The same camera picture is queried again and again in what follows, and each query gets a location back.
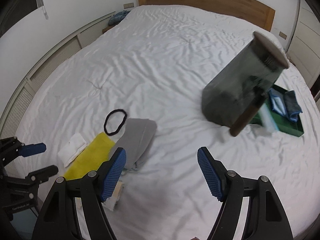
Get yellow cleaning cloth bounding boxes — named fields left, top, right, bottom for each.
left=63, top=132, right=115, bottom=180

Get black hair band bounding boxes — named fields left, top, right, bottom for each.
left=103, top=108, right=128, bottom=137

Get grey cloth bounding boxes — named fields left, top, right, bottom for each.
left=108, top=118, right=157, bottom=170

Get white mesh cloth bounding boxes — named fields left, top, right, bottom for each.
left=57, top=133, right=87, bottom=168

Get blue grey microfiber towel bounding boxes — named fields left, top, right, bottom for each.
left=268, top=88, right=303, bottom=123

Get beige packaged sponge pack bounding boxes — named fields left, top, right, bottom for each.
left=103, top=180, right=124, bottom=211

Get clear zip bag blue strip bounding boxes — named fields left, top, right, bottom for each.
left=258, top=103, right=279, bottom=133

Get green metal tray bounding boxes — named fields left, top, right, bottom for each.
left=250, top=85, right=304, bottom=137

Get white radiator cover panels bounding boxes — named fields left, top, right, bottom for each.
left=1, top=11, right=115, bottom=139

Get white bed duvet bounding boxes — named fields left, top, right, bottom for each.
left=15, top=6, right=319, bottom=239

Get left wooden nightstand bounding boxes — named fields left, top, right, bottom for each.
left=102, top=25, right=116, bottom=34

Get white wardrobe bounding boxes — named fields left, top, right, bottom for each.
left=287, top=0, right=320, bottom=88

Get blue cloth on nightstand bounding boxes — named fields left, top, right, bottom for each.
left=108, top=10, right=130, bottom=25

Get wooden headboard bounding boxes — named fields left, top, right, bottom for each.
left=138, top=0, right=276, bottom=31

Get right wall switch plate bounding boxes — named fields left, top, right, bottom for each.
left=279, top=31, right=287, bottom=39

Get wall switch plate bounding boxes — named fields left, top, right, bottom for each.
left=279, top=31, right=287, bottom=39
left=123, top=3, right=135, bottom=9

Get left wall switch plate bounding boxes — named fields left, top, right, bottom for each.
left=123, top=3, right=135, bottom=9

